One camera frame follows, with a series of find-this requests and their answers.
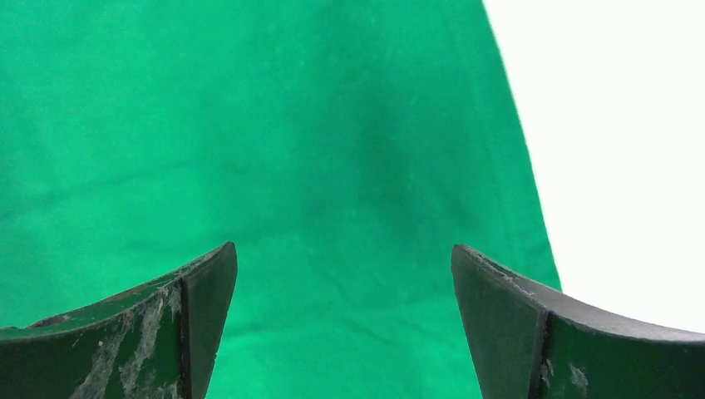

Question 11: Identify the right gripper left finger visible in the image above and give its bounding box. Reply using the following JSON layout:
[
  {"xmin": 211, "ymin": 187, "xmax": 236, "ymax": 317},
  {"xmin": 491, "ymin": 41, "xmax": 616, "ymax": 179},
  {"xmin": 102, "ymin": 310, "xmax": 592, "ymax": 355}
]
[{"xmin": 1, "ymin": 242, "xmax": 238, "ymax": 399}]

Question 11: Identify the green t shirt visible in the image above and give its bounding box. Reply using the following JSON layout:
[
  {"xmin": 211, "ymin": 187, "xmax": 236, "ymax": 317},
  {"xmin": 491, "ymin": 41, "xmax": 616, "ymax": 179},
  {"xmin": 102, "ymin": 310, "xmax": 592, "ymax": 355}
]
[{"xmin": 1, "ymin": 0, "xmax": 560, "ymax": 398}]

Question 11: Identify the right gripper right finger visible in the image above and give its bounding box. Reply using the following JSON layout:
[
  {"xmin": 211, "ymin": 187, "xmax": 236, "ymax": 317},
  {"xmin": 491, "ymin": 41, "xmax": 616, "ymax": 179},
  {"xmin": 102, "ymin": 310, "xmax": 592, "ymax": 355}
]
[{"xmin": 451, "ymin": 244, "xmax": 704, "ymax": 399}]

